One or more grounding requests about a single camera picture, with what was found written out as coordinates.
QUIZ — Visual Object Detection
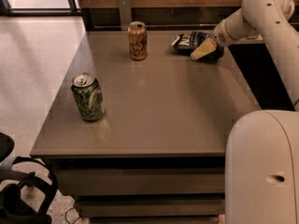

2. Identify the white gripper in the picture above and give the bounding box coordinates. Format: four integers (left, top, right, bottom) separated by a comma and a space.
191, 20, 232, 61

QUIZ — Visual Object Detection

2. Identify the blue chip bag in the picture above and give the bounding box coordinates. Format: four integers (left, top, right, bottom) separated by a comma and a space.
172, 31, 224, 60

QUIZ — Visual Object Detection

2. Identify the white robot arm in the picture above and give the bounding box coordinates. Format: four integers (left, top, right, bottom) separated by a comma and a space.
191, 0, 299, 224

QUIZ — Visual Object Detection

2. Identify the orange soda can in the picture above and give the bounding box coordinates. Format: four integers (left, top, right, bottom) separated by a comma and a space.
128, 21, 148, 61

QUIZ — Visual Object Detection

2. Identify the green soda can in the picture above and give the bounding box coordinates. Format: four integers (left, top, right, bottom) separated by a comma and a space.
71, 73, 105, 121

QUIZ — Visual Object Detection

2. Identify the grey drawer cabinet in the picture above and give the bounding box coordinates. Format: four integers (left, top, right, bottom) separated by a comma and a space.
32, 32, 255, 224

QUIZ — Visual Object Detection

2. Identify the left metal wall bracket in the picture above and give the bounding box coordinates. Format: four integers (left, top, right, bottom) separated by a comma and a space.
118, 0, 132, 31

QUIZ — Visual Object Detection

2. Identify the black window frame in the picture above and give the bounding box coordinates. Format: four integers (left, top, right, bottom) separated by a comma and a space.
0, 0, 80, 16

